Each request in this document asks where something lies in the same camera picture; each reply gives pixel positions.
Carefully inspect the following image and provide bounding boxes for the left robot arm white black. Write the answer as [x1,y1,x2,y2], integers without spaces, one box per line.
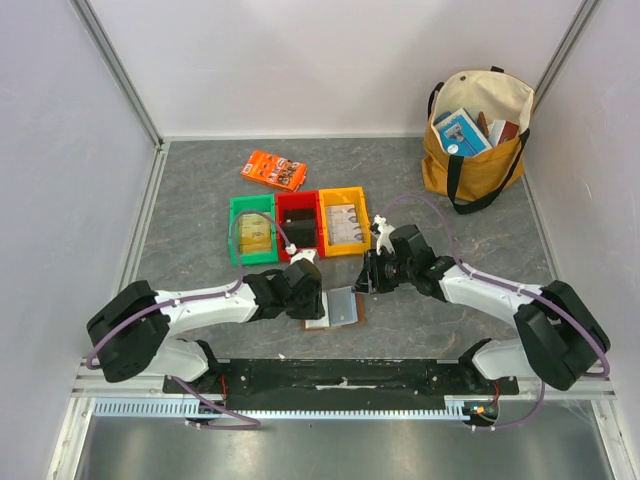
[86,258,325,393]

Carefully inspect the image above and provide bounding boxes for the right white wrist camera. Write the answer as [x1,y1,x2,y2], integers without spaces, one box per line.
[370,215,395,256]

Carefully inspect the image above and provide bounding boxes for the blue white razor box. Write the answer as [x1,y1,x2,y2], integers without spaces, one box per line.
[434,108,492,157]

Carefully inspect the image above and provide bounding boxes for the grey slotted cable duct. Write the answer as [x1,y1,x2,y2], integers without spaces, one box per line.
[92,397,469,419]

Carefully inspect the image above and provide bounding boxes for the gold cards in green bin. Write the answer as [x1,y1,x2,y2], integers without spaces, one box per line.
[238,213,272,254]

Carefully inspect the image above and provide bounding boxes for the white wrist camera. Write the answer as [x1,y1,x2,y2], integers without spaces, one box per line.
[370,215,395,256]
[285,243,317,265]

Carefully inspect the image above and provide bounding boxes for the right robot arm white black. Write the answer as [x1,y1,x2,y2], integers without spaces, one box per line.
[354,217,611,394]

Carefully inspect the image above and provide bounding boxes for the red plastic bin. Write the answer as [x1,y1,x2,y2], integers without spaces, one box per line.
[275,190,325,258]

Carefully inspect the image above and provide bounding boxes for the brown item in bag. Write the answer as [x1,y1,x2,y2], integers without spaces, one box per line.
[476,111,489,137]

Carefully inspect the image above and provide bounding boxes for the green plastic bin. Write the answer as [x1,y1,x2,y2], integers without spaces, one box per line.
[228,194,278,265]

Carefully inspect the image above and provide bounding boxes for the white cards in yellow bin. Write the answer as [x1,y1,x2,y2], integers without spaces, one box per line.
[325,204,363,245]

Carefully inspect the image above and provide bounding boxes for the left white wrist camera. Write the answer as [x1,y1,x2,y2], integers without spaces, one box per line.
[285,243,317,265]

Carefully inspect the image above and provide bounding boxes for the black cards in red bin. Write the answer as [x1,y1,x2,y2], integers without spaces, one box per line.
[282,208,317,248]

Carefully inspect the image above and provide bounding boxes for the yellow canvas tote bag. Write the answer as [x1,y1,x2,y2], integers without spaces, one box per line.
[421,67,535,215]

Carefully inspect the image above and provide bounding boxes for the yellow plastic bin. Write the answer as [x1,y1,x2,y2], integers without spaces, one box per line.
[319,186,371,257]

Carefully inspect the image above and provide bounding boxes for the orange snack box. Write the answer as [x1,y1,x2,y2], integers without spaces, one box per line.
[241,150,307,192]

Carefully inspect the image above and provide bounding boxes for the white red box in bag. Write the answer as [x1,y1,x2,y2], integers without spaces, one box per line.
[488,120,519,147]

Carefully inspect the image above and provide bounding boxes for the black mounting base plate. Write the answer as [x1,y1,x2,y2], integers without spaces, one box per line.
[188,359,519,398]

